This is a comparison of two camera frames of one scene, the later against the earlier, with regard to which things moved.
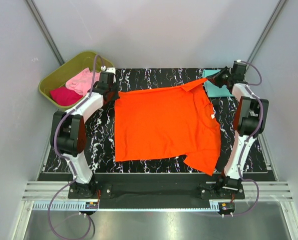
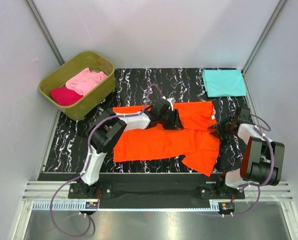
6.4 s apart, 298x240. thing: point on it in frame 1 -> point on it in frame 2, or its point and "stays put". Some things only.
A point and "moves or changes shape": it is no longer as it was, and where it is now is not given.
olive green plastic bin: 59,78 stays put
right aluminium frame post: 281,3 stays put
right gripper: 214,78 -> 218,128
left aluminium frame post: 31,5 stays put
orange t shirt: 167,122 moves or changes shape
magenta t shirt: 64,96 stays put
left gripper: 115,85 -> 175,123
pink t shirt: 83,82 stays put
